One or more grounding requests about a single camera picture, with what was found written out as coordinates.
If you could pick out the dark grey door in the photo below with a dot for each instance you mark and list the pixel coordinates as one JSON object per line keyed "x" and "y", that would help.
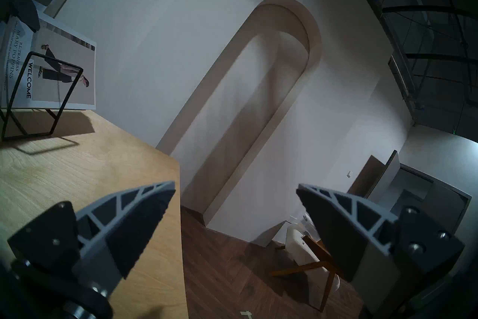
{"x": 377, "y": 176}

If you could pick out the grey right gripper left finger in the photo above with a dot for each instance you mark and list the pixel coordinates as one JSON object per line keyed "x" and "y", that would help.
{"x": 123, "y": 232}

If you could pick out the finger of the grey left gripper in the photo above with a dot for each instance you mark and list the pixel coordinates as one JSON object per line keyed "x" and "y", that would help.
{"x": 28, "y": 10}

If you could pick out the white Welcome book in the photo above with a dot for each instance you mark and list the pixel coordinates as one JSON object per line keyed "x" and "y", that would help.
{"x": 71, "y": 56}

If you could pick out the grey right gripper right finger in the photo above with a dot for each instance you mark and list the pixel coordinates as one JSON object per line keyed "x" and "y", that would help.
{"x": 336, "y": 232}

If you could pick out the white cross floor tape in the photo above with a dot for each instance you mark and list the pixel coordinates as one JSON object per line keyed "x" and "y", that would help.
{"x": 246, "y": 313}

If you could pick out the white wooden armchair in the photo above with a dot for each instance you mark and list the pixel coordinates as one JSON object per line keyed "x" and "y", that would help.
{"x": 302, "y": 251}

